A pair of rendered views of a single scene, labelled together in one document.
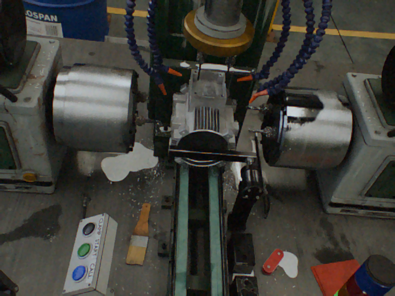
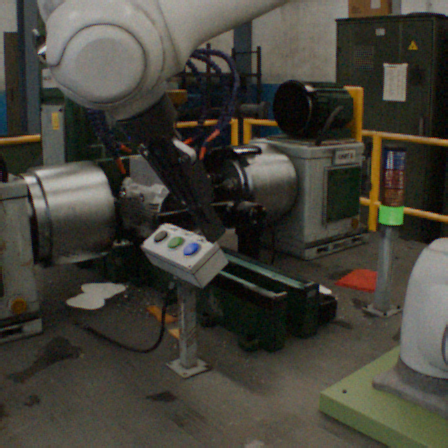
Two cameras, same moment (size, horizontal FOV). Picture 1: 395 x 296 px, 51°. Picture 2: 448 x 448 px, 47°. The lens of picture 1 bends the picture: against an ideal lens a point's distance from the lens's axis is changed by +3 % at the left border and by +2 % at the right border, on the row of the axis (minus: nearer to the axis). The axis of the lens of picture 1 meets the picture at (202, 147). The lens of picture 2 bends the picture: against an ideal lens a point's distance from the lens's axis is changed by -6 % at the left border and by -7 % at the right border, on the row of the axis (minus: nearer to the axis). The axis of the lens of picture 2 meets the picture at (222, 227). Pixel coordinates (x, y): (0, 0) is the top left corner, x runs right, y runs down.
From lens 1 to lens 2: 0.92 m
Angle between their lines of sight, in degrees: 40
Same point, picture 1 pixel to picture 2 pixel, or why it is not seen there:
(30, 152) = (17, 262)
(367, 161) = (314, 178)
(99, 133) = (86, 210)
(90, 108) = (70, 186)
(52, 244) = (87, 358)
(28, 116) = (19, 200)
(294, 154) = (263, 188)
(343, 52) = not seen: hidden behind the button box
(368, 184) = (323, 207)
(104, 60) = not seen: outside the picture
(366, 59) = not seen: hidden behind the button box
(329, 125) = (273, 155)
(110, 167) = (80, 302)
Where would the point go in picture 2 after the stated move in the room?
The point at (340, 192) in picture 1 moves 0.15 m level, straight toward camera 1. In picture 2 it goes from (308, 226) to (317, 240)
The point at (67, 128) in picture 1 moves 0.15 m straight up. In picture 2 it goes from (54, 213) to (50, 146)
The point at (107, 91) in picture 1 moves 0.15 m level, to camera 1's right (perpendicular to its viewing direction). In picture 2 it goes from (78, 169) to (136, 164)
